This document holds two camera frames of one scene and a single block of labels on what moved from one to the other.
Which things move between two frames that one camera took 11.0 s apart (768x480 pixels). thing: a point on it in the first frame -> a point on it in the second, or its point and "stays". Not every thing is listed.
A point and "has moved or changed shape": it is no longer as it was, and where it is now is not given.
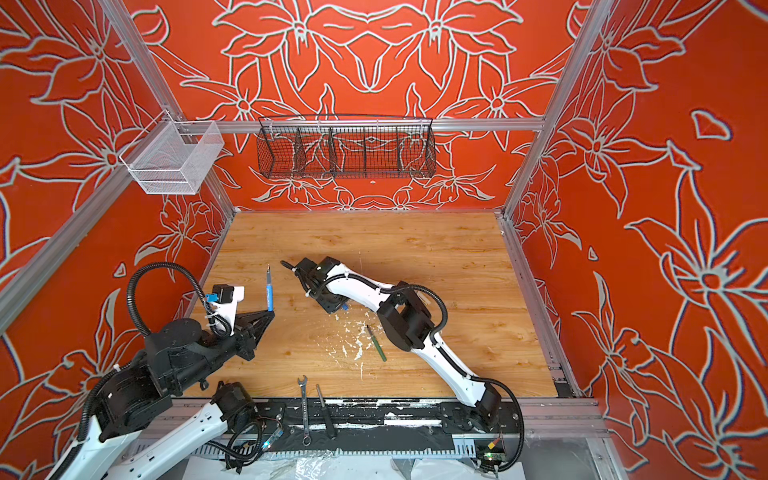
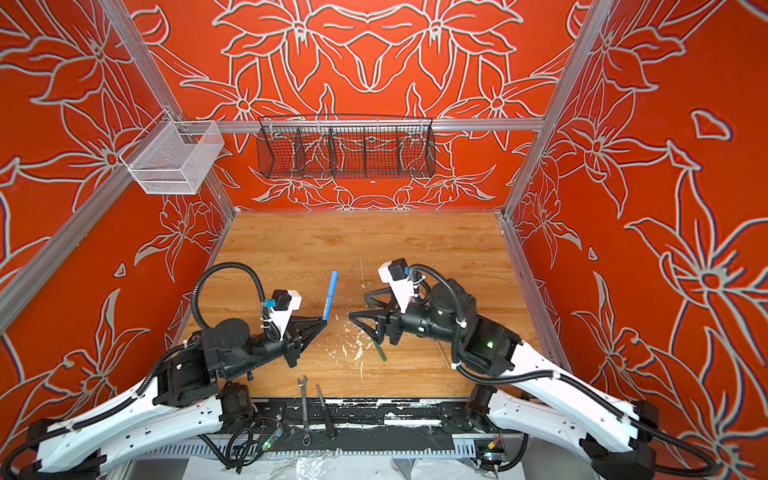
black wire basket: (346, 146) stays
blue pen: (269, 289) has moved or changed shape
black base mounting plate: (385, 425) stays
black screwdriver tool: (327, 419) stays
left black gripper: (247, 328) -> (302, 327)
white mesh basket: (178, 156) stays
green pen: (376, 344) stays
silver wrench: (306, 441) stays
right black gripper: (330, 308) -> (387, 325)
